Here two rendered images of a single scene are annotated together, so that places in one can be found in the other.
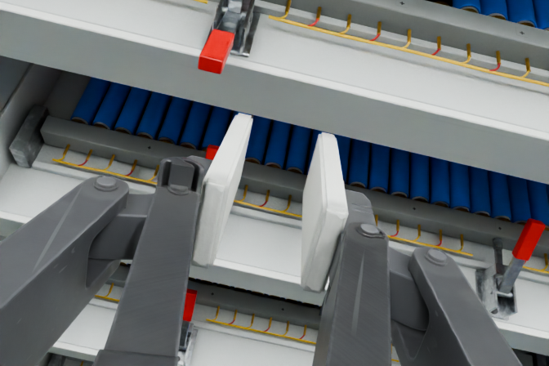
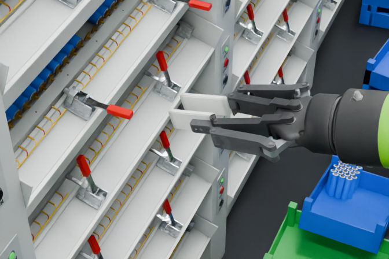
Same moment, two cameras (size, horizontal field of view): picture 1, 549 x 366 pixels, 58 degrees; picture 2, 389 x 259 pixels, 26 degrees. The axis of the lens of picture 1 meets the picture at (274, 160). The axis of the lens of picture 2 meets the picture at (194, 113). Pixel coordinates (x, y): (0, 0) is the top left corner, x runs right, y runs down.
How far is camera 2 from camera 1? 1.01 m
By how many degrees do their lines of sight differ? 47
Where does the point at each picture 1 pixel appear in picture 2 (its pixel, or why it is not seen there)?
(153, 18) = (64, 132)
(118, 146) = (35, 213)
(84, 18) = (58, 157)
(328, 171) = (206, 96)
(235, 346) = (111, 241)
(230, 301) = not seen: hidden behind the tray
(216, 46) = (121, 110)
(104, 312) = not seen: outside the picture
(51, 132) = not seen: hidden behind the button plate
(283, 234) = (106, 161)
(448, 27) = (112, 32)
